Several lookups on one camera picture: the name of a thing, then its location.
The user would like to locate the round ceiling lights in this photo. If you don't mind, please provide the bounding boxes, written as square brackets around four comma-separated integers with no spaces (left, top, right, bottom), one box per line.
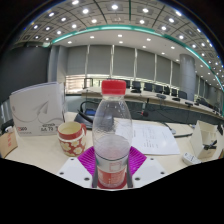
[19,0,224,88]

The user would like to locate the small black device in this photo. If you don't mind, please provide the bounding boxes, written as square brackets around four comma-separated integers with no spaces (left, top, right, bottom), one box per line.
[0,118,15,134]

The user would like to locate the clear red-capped water bottle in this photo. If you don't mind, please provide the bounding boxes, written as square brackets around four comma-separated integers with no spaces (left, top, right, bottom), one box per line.
[91,79,134,188]

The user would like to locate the black cable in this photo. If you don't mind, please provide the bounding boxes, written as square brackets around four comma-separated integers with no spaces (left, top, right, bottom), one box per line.
[77,99,101,124]

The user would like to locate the black desk microphones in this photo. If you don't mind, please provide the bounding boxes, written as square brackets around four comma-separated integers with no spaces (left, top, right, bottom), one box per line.
[155,93,195,108]

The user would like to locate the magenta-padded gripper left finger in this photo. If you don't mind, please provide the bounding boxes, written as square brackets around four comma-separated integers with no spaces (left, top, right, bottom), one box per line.
[56,146,98,189]

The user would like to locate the printed white paper sheet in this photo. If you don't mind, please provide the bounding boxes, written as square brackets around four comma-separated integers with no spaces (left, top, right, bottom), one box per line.
[114,118,181,156]

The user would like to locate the red floral ceramic mug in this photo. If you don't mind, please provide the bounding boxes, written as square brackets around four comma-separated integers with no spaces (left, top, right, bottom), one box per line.
[57,120,88,158]

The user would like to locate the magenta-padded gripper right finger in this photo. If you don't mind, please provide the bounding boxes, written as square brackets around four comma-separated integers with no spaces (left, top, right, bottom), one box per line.
[126,146,167,189]

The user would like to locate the row of black office chairs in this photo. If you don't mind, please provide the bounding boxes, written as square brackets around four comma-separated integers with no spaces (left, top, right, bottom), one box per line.
[123,79,214,108]

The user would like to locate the white remote control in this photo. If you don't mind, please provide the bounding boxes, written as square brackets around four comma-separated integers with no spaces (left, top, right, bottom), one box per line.
[182,152,202,166]

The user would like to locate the flat brown cardboard piece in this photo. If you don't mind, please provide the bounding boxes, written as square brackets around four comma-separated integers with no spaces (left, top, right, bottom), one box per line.
[0,128,19,159]

